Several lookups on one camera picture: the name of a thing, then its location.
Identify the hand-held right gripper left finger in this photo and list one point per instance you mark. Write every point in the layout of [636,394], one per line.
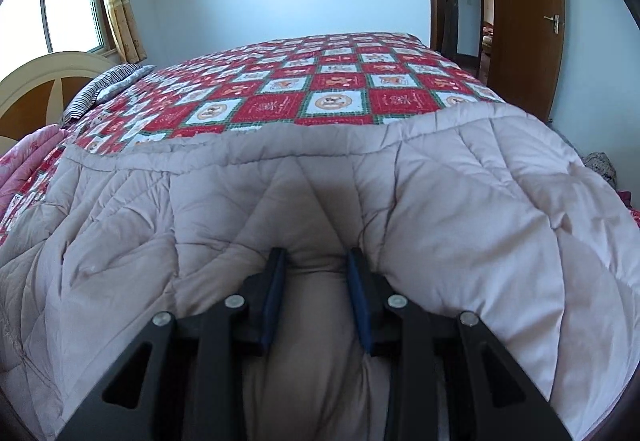
[272,301]

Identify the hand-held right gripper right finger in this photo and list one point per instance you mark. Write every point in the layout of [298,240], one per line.
[360,301]

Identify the light purple quilted jacket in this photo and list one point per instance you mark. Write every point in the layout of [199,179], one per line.
[450,201]

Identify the red printed bed sheet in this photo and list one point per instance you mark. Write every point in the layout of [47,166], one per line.
[300,81]

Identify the striped pillow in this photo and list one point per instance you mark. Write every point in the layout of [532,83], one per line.
[100,88]

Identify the pink folded blanket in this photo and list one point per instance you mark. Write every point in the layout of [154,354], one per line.
[25,156]

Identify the brown wooden door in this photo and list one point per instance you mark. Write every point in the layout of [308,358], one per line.
[525,61]

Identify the cream and wood headboard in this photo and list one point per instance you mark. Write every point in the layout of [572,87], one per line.
[35,91]

